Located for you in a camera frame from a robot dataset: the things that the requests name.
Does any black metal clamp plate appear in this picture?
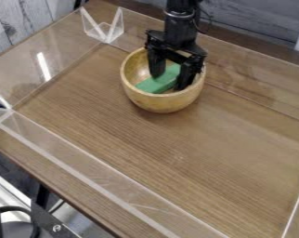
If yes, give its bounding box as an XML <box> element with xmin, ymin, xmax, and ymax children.
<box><xmin>32</xmin><ymin>207</ymin><xmax>81</xmax><ymax>238</ymax></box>

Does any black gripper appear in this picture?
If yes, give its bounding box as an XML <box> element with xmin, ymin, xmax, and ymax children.
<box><xmin>145</xmin><ymin>8</ymin><xmax>207</xmax><ymax>90</ymax></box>

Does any clear acrylic corner bracket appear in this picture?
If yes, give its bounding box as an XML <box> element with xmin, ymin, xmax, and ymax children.
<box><xmin>78</xmin><ymin>7</ymin><xmax>124</xmax><ymax>44</ymax></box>

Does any green rectangular block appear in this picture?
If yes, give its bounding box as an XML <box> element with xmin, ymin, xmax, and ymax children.
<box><xmin>134</xmin><ymin>64</ymin><xmax>181</xmax><ymax>94</ymax></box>

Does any brown wooden bowl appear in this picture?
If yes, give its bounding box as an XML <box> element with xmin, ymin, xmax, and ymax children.
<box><xmin>120</xmin><ymin>47</ymin><xmax>205</xmax><ymax>113</ymax></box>

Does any black table leg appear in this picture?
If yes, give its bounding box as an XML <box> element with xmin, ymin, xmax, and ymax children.
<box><xmin>36</xmin><ymin>185</ymin><xmax>50</xmax><ymax>209</ymax></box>

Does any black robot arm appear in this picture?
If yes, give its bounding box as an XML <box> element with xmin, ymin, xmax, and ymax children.
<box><xmin>145</xmin><ymin>0</ymin><xmax>208</xmax><ymax>90</ymax></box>

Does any black cable loop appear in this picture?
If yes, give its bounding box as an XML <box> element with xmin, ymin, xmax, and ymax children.
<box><xmin>0</xmin><ymin>205</ymin><xmax>42</xmax><ymax>238</ymax></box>

